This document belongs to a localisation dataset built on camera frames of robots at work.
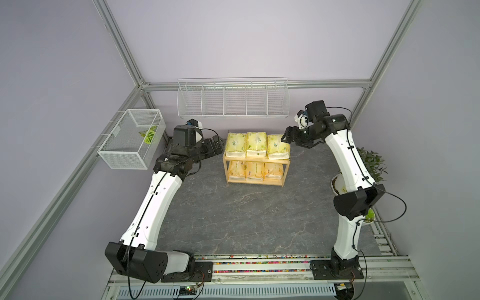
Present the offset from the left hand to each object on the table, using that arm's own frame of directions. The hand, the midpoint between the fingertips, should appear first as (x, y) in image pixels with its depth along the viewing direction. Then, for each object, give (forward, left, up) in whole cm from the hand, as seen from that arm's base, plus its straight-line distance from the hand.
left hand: (217, 145), depth 73 cm
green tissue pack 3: (+3, -26, -8) cm, 27 cm away
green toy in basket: (+12, +31, -3) cm, 33 cm away
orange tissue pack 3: (+4, -25, -27) cm, 37 cm away
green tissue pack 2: (+7, -16, -8) cm, 20 cm away
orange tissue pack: (+7, -7, -28) cm, 30 cm away
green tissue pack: (+8, -7, -9) cm, 14 cm away
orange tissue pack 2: (+6, -16, -28) cm, 33 cm away
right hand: (+5, -31, -5) cm, 31 cm away
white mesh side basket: (+12, +39, -7) cm, 42 cm away
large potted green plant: (-7, -67, -10) cm, 68 cm away
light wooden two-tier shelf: (-1, -28, -30) cm, 41 cm away
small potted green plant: (-25, -63, -24) cm, 72 cm away
